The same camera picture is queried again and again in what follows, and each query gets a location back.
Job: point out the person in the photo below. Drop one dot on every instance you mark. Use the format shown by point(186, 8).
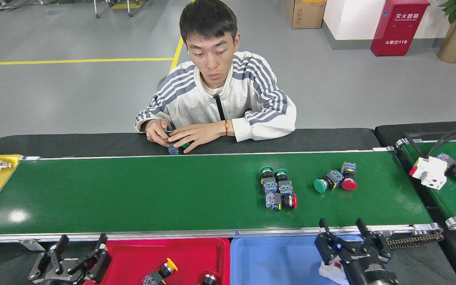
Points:
point(220, 99)

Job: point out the red fire extinguisher box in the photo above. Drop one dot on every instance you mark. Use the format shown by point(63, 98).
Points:
point(400, 29)

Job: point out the blue switch contact block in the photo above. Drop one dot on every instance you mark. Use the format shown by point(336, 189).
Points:
point(173, 150)

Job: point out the red plastic tray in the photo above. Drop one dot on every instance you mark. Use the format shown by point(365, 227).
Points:
point(188, 257)

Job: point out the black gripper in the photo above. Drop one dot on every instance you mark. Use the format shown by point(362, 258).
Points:
point(63, 279)
point(366, 269)

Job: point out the blue plastic tray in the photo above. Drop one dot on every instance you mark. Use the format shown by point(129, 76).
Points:
point(275, 265)

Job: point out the red push button switch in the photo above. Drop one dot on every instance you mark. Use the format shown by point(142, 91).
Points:
point(211, 279)
point(272, 200)

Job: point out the person's right hand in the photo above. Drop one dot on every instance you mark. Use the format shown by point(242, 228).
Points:
point(158, 132)

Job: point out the white circuit breaker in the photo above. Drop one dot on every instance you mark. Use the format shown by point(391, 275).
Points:
point(430, 172)
point(329, 275)

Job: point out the person's left hand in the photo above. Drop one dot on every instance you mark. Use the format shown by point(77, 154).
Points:
point(200, 134)

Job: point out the yellow push button switch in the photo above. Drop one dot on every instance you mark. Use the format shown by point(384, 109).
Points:
point(171, 264)

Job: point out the red mushroom button switch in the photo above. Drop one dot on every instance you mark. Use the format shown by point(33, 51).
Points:
point(348, 185)

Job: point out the brown cardboard box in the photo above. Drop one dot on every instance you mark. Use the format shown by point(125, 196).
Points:
point(305, 14)

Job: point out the yellow flat floor panel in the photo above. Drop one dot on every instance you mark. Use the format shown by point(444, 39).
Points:
point(127, 4)

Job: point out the long green conveyor belt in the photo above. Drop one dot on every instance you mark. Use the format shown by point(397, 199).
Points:
point(152, 194)

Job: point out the white wheeled stand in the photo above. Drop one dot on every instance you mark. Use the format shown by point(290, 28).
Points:
point(97, 14)

